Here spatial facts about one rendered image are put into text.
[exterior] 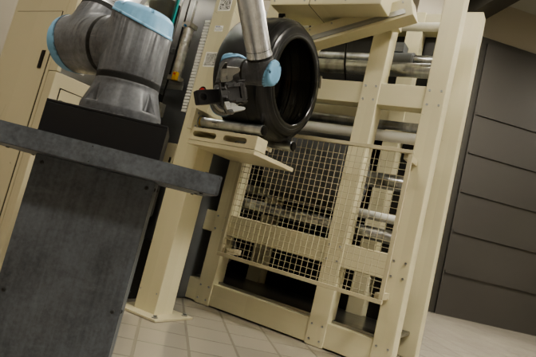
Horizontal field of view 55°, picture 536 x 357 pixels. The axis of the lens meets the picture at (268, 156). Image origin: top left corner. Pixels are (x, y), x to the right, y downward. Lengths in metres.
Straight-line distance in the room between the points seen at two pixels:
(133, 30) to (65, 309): 0.62
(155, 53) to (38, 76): 1.05
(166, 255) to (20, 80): 0.96
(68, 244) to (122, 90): 0.35
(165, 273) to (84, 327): 1.28
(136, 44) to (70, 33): 0.21
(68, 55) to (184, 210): 1.21
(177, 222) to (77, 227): 1.29
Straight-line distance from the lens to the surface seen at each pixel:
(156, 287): 2.43
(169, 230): 2.41
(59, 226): 1.14
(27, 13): 2.43
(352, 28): 2.68
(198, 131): 2.31
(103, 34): 1.27
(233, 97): 1.61
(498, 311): 6.41
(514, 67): 6.64
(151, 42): 1.22
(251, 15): 1.68
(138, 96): 1.19
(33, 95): 2.20
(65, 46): 1.37
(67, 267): 1.15
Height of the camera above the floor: 0.54
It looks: 7 degrees up
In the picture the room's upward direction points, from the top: 14 degrees clockwise
